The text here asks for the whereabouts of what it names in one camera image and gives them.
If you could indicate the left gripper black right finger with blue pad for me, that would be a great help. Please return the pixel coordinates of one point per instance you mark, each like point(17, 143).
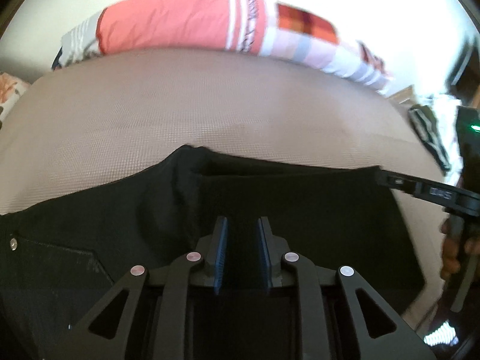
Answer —
point(318, 313)

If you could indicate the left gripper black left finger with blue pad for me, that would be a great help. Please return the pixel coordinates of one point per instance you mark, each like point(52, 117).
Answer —
point(145, 314)

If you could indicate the floral orange rose pillow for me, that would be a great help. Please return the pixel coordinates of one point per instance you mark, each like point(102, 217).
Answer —
point(11, 90)

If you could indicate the black denim pants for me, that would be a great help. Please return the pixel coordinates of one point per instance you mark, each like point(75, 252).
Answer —
point(60, 256)

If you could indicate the coral patchwork bolster pillow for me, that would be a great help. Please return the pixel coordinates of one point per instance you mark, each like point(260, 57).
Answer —
point(251, 27)

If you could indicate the pile of striped clothes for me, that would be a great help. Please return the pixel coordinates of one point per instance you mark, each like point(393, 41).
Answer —
point(433, 120)

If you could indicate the beige woven bed sheet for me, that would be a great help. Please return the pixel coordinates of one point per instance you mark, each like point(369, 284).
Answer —
point(108, 118)

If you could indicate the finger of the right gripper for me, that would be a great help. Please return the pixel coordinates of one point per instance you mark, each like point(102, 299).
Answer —
point(404, 183)

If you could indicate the person's right hand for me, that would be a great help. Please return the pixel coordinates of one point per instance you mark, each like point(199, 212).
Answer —
point(450, 250)

